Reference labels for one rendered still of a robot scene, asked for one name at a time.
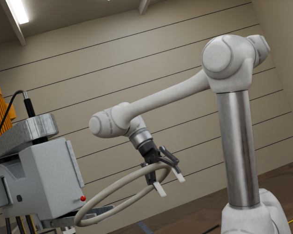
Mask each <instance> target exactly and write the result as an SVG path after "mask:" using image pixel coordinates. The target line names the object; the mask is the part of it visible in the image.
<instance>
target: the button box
mask: <svg viewBox="0 0 293 234"><path fill-rule="evenodd" d="M65 142H66V145H67V149H68V152H69V155H70V158H71V161H72V164H73V168H74V171H75V173H76V176H77V180H78V183H79V186H80V188H82V187H84V186H85V185H84V182H83V179H82V176H81V173H80V170H79V167H78V164H77V161H76V158H75V155H74V152H73V148H72V145H71V142H70V140H68V141H65Z"/></svg>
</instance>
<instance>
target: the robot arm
mask: <svg viewBox="0 0 293 234"><path fill-rule="evenodd" d="M269 52H270V47H269V46H268V44H267V42H266V40H265V38H264V37H263V36H260V35H252V36H248V37H241V36H238V35H221V36H218V37H215V38H214V39H212V40H210V41H209V42H208V43H207V44H206V46H205V47H204V49H203V51H202V54H201V65H202V68H203V69H202V70H201V71H200V72H198V73H197V74H196V75H194V76H193V77H191V78H190V79H188V80H186V81H184V82H182V83H179V84H177V85H174V86H172V87H169V88H167V89H165V90H162V91H159V92H157V93H155V94H153V95H150V96H148V97H145V98H143V99H140V100H138V101H135V102H133V103H131V104H129V103H128V102H123V103H120V104H118V105H117V106H114V107H111V108H109V109H105V110H103V111H100V112H97V113H95V114H94V115H93V116H92V117H91V118H90V120H89V129H90V131H91V132H92V134H93V135H95V136H96V137H100V138H114V137H119V136H125V137H128V138H129V140H130V142H131V143H132V144H133V146H134V147H135V149H136V150H139V152H140V154H141V155H142V157H143V158H144V159H145V161H144V162H143V163H141V164H140V165H141V167H142V168H143V167H145V166H147V165H150V164H153V163H157V162H159V161H162V162H164V163H166V164H168V165H170V166H172V170H173V172H174V173H175V175H176V176H177V178H178V180H179V181H180V183H182V182H185V181H186V180H185V179H184V177H183V176H182V174H181V170H180V169H179V167H178V163H179V162H180V161H179V159H177V158H176V157H175V156H174V155H172V154H171V153H170V152H169V151H168V150H166V148H165V146H160V147H159V149H157V146H156V144H155V143H154V141H153V137H152V135H151V134H150V132H149V131H148V129H147V128H146V125H145V122H144V120H143V118H142V117H141V114H143V113H145V112H148V111H151V110H154V109H156V108H159V107H161V106H164V105H167V104H170V103H173V102H176V101H178V100H181V99H184V98H186V97H188V96H191V95H193V94H196V93H198V92H200V91H203V90H205V89H208V88H211V90H212V91H213V92H214V93H216V97H217V105H218V113H219V121H220V132H221V140H222V148H223V157H224V165H225V173H226V184H227V192H228V200H229V203H228V204H227V205H226V206H225V207H224V209H223V210H222V222H221V234H291V230H290V227H289V224H288V221H287V219H286V216H285V213H284V211H283V209H282V206H281V204H280V202H279V201H278V200H277V198H276V197H275V196H274V195H273V194H272V193H271V192H270V191H268V190H266V189H264V188H259V184H258V176H257V167H256V159H255V150H254V141H253V129H252V121H251V112H250V104H249V95H248V89H250V86H251V84H252V74H253V69H254V68H255V67H257V66H258V65H260V64H261V63H262V62H263V61H264V60H265V59H266V58H267V57H268V55H269ZM160 152H162V153H163V154H164V155H165V156H167V157H168V158H169V159H170V160H168V159H166V158H165V157H163V156H161V155H160ZM145 178H146V182H147V184H148V185H153V186H154V188H155V190H156V191H158V192H159V194H160V195H161V197H162V198H163V197H165V196H167V195H166V193H165V191H164V190H163V188H162V187H161V185H160V184H159V182H157V181H156V173H155V171H153V172H150V173H148V174H146V175H145Z"/></svg>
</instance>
